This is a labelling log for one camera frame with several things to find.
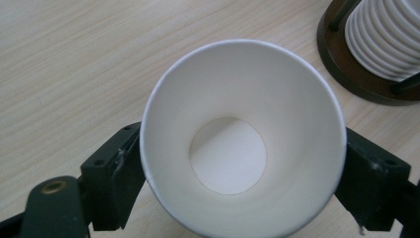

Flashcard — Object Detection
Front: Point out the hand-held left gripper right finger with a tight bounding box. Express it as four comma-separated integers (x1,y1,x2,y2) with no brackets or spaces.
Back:
334,126,412,233

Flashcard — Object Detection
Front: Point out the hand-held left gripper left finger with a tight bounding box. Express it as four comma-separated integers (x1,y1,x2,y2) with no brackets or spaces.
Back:
79,121,147,232

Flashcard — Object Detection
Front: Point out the dark brown double cup holder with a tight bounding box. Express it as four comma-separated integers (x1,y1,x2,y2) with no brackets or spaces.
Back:
316,0,420,107

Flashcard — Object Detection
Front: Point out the single white paper cup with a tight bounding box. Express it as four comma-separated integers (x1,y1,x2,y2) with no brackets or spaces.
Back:
139,38,349,238

